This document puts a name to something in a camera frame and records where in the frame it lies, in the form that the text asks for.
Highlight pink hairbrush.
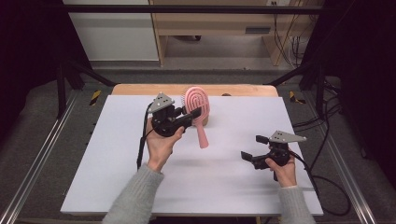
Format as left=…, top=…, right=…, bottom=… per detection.
left=183, top=86, right=211, bottom=149

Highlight yellow black tape marker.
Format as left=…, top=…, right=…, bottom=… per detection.
left=89, top=90, right=103, bottom=106
left=289, top=91, right=306, bottom=105

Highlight person's right hand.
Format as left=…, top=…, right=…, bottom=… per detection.
left=264, top=149, right=298, bottom=189

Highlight black curtain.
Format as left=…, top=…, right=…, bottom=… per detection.
left=306, top=0, right=396, bottom=178
left=0, top=0, right=92, bottom=138

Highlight wooden table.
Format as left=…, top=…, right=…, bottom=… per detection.
left=111, top=83, right=279, bottom=97

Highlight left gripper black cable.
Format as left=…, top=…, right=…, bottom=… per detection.
left=135, top=103, right=154, bottom=171

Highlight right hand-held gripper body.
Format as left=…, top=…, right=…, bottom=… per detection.
left=252, top=130, right=307, bottom=171

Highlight black floor cables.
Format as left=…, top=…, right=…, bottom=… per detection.
left=292, top=78, right=344, bottom=172

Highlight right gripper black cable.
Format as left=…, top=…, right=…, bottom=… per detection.
left=289, top=150, right=352, bottom=217

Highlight wooden bench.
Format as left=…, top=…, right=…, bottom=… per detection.
left=148, top=0, right=325, bottom=67

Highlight person's left hand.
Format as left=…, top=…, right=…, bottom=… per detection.
left=145, top=117, right=185, bottom=173

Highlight hanging black cables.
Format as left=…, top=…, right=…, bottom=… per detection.
left=271, top=2, right=312, bottom=68

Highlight grey label on shelf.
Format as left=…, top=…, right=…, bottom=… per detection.
left=245, top=26, right=272, bottom=35

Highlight white cabinet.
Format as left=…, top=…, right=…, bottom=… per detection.
left=62, top=0, right=160, bottom=62

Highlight aluminium floor rail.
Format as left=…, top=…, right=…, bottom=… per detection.
left=0, top=92, right=79, bottom=224
left=323, top=130, right=378, bottom=224

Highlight black metal stand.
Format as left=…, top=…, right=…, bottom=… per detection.
left=264, top=61, right=329, bottom=119
left=55, top=60, right=117, bottom=119

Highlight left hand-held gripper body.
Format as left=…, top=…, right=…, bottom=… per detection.
left=148, top=91, right=188, bottom=138

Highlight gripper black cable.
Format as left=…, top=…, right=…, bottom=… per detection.
left=135, top=103, right=154, bottom=171
left=289, top=150, right=352, bottom=217

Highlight black metal crossbar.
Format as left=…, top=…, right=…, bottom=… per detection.
left=62, top=4, right=325, bottom=15

